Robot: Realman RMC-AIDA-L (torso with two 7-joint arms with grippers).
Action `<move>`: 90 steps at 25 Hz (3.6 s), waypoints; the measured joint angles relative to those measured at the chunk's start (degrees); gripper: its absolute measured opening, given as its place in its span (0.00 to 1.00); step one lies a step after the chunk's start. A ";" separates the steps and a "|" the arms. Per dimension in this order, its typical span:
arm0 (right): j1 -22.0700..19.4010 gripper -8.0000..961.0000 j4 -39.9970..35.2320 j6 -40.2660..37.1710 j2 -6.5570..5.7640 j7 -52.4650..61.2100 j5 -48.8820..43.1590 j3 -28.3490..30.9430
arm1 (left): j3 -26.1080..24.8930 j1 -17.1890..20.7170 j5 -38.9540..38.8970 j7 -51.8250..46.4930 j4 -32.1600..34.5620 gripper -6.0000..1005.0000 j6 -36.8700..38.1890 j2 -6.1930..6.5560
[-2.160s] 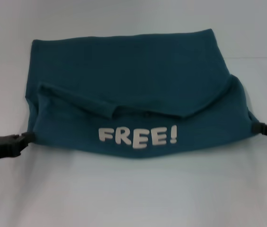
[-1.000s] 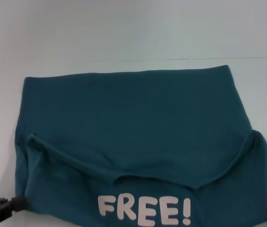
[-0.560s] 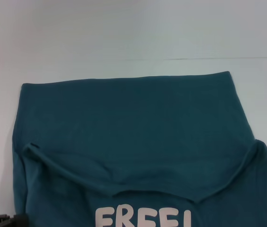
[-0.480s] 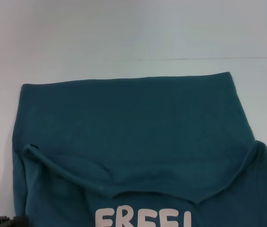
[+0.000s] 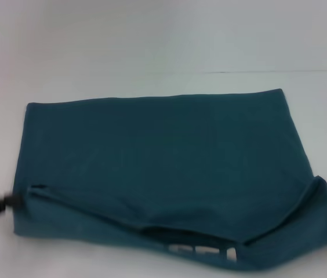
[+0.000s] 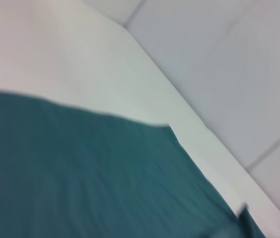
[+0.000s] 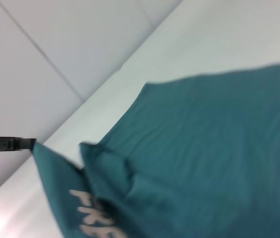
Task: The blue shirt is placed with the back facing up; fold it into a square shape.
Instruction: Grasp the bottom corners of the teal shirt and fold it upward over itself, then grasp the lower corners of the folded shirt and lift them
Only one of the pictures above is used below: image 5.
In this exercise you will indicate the teal blue shirt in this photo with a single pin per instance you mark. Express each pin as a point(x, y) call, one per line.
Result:
point(157, 168)

